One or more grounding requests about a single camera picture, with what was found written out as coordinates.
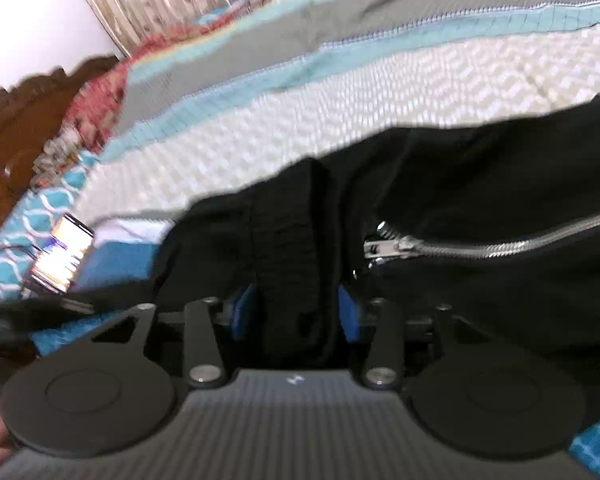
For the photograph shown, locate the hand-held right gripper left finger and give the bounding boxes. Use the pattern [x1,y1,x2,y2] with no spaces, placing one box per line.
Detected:
[91,284,257,390]

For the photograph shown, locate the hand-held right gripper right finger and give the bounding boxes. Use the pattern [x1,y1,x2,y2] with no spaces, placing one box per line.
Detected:
[338,286,483,390]

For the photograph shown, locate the black zip jacket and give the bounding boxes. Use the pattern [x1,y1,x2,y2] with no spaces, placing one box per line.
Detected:
[150,92,600,413]

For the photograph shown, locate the teal lattice cloth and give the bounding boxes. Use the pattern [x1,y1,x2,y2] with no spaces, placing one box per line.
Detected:
[0,152,107,305]

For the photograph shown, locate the smartphone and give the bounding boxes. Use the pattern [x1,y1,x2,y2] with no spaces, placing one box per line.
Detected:
[26,212,97,297]

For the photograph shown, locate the carved wooden headboard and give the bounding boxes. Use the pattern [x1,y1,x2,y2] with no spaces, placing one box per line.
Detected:
[0,54,122,257]

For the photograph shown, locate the striped blue patterned bedsheet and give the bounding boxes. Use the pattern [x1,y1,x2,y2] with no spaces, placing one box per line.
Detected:
[30,0,600,480]

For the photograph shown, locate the red floral blanket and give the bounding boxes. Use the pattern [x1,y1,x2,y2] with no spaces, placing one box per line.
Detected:
[32,0,431,188]

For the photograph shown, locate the beige leaf print curtain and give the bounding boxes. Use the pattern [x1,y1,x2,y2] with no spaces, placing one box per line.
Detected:
[62,0,446,59]

